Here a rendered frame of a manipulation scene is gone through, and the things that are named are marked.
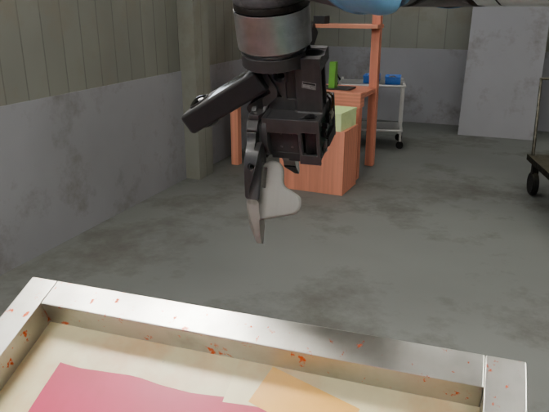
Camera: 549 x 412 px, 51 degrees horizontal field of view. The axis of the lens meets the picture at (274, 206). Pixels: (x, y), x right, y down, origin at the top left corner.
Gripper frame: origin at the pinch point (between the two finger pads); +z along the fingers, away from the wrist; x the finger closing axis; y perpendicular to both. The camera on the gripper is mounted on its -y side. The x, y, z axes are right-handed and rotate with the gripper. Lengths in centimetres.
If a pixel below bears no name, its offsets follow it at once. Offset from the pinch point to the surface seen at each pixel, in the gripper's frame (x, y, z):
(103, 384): -22.2, -13.9, 10.5
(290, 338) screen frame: -14.7, 5.9, 6.3
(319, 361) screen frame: -16.0, 9.3, 7.4
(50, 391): -24.3, -19.5, 10.7
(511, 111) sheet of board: 711, 74, 336
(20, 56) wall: 243, -265, 84
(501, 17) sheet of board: 772, 48, 230
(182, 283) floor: 187, -145, 213
